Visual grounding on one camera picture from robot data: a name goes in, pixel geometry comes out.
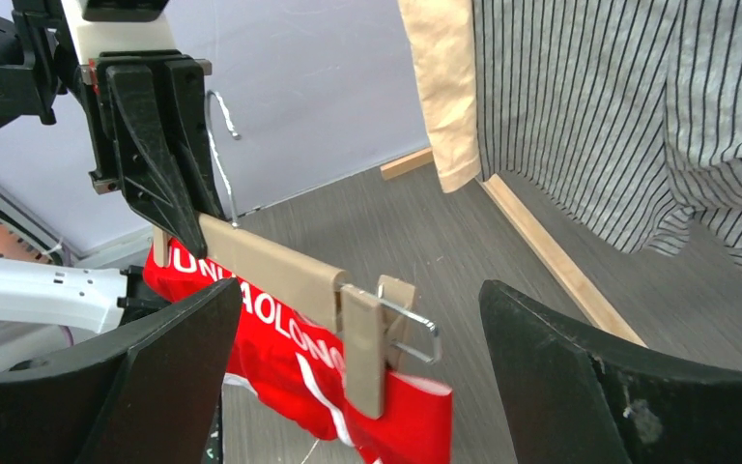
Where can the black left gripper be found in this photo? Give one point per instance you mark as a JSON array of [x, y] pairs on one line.
[[146, 115]]

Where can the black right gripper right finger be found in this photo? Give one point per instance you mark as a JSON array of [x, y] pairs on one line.
[[572, 393]]

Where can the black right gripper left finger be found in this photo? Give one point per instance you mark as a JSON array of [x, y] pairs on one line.
[[143, 393]]

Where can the red underwear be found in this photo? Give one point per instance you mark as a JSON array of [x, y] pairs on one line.
[[320, 378]]

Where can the wooden hanger for red underwear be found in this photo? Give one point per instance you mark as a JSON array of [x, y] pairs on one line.
[[307, 301]]

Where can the beige underwear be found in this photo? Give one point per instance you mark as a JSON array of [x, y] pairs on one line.
[[440, 33]]

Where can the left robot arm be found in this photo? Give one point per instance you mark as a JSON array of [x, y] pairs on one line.
[[36, 293]]

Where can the grey striped boxer underwear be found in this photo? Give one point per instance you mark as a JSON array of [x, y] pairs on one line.
[[628, 114]]

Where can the wooden clothes rack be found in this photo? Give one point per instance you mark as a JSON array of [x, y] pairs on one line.
[[452, 243]]

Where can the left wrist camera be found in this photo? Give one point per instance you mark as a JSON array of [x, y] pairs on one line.
[[116, 26]]

